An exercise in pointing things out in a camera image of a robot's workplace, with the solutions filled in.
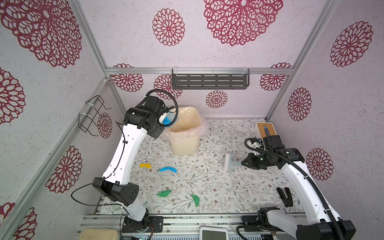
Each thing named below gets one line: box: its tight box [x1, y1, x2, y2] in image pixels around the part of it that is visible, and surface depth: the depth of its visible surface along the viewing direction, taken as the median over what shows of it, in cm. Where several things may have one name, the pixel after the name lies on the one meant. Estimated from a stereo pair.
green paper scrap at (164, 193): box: [156, 189, 172, 198], surface depth 85 cm
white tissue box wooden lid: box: [254, 122, 278, 140], surface depth 111 cm
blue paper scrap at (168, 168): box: [159, 166, 178, 173], surface depth 95 cm
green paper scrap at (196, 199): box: [191, 194, 201, 207], surface depth 82 cm
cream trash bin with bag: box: [162, 106, 209, 156], surface depth 92 cm
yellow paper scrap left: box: [139, 163, 152, 169], surface depth 97 cm
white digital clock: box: [200, 226, 229, 240], surface depth 69 cm
